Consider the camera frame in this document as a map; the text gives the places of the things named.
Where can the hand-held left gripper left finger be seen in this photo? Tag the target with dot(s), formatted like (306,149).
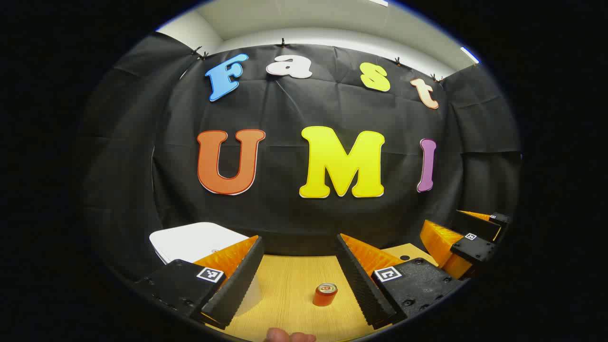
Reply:
(235,285)

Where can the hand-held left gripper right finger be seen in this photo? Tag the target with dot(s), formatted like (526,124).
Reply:
(363,285)

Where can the white desktop garbage bin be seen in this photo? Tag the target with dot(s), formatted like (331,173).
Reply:
(194,240)

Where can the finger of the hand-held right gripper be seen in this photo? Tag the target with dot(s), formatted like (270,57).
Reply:
(477,227)
(475,249)

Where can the wooden desktop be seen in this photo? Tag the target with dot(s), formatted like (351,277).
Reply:
(294,285)

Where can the ceiling light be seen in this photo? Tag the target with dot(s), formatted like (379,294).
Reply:
(378,2)
(470,54)

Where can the black backdrop cloth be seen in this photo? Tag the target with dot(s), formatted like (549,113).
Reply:
(285,213)

